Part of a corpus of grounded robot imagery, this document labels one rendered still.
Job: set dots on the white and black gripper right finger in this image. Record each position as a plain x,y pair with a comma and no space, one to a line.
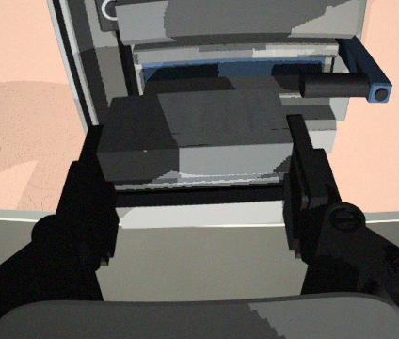
329,235

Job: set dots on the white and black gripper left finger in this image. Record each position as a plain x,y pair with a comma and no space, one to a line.
85,230

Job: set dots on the dark grey block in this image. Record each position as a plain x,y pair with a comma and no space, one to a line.
200,158

